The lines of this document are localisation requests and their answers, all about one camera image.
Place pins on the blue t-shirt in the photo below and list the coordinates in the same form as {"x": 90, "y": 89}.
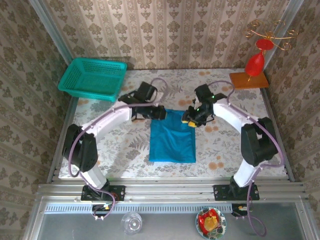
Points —
{"x": 172, "y": 142}

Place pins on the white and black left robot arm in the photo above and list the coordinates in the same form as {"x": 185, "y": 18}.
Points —
{"x": 85, "y": 155}

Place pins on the floral patterned tablecloth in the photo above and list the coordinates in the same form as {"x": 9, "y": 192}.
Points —
{"x": 125, "y": 150}

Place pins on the orange wooden board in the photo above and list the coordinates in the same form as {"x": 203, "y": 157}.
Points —
{"x": 250, "y": 83}

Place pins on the green plastic basket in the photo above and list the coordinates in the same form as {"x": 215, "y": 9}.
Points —
{"x": 92, "y": 80}

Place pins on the red ribbed vase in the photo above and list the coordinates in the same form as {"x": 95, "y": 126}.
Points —
{"x": 255, "y": 66}

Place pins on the small black connector box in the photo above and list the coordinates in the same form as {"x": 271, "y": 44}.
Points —
{"x": 100, "y": 207}
{"x": 236, "y": 208}

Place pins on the red foil candy wrapper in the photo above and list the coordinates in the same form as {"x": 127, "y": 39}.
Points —
{"x": 202, "y": 220}

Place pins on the yellow wrapped candy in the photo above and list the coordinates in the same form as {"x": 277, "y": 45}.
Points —
{"x": 210, "y": 223}

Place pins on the patterned bowl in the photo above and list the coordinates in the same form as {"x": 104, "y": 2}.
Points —
{"x": 222, "y": 222}

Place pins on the clear glass cup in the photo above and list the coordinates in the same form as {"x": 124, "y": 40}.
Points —
{"x": 131, "y": 222}

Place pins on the aluminium table side rail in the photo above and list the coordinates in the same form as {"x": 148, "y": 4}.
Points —
{"x": 72, "y": 105}
{"x": 268, "y": 100}

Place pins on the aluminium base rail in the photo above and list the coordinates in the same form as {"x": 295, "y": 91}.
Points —
{"x": 170, "y": 190}

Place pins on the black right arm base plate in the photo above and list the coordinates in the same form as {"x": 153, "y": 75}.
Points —
{"x": 222, "y": 192}

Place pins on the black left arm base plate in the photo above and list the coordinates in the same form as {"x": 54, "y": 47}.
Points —
{"x": 117, "y": 192}

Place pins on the aluminium frame post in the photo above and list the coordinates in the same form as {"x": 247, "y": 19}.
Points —
{"x": 287, "y": 25}
{"x": 48, "y": 27}

